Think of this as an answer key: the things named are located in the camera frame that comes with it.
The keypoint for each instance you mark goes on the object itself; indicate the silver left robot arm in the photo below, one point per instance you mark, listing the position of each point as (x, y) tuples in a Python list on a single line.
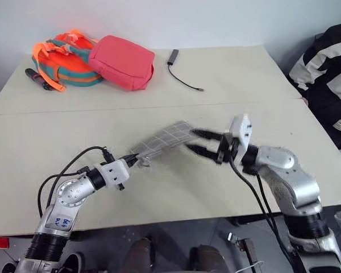
[(71, 193)]

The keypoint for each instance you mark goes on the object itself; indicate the red object under table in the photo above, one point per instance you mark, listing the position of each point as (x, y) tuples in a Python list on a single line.
[(0, 242)]

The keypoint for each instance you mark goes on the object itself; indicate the pink fabric pouch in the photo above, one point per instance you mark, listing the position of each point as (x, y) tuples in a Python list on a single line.
[(122, 61)]

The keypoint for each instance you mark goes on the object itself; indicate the black and pink marker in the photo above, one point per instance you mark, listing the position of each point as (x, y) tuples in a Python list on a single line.
[(38, 79)]

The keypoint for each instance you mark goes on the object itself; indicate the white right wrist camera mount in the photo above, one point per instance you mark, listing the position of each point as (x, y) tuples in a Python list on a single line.
[(241, 130)]

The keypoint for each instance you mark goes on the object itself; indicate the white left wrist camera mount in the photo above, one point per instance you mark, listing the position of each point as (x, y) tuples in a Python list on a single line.
[(115, 172)]

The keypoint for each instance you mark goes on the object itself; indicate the dark rounded shape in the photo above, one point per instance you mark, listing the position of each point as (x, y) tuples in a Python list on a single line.
[(210, 260), (139, 256)]

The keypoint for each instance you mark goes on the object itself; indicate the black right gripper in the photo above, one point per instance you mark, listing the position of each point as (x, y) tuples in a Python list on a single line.
[(227, 148)]

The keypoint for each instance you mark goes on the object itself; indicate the black and white jacket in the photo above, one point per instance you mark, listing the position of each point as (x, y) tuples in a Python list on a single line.
[(326, 74)]

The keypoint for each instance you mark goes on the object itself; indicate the grey plaid pouch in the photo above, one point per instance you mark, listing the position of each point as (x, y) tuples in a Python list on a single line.
[(164, 138)]

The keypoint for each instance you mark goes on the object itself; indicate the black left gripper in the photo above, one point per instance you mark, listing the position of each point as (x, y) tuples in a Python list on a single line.
[(129, 162)]

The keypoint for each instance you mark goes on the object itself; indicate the orange and teal backpack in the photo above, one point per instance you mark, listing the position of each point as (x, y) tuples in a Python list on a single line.
[(71, 62)]

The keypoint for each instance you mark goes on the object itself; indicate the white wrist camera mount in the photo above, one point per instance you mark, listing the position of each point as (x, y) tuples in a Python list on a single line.
[(241, 130), (115, 172)]

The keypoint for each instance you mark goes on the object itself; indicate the metal clamp bracket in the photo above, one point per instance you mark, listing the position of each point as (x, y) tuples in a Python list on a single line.
[(245, 246)]

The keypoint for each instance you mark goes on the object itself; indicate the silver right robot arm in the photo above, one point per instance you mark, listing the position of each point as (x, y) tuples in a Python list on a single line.
[(290, 182)]

